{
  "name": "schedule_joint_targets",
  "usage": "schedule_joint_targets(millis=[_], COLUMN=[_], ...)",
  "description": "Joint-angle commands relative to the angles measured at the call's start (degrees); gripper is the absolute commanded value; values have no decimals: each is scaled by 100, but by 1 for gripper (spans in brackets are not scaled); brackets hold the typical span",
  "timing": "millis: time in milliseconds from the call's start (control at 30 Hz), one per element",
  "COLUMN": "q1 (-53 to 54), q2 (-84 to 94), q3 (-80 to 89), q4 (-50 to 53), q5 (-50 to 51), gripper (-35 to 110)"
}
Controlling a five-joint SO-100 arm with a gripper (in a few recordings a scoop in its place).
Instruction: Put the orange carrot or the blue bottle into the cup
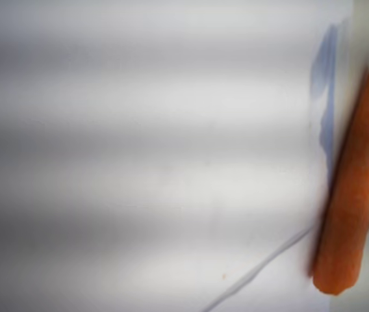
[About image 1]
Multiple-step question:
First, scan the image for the orange carrot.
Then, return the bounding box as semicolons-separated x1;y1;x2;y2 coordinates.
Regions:
311;60;369;296

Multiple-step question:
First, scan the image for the white paper sheet blue stain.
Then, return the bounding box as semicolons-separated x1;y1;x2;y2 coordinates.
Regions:
0;0;356;312

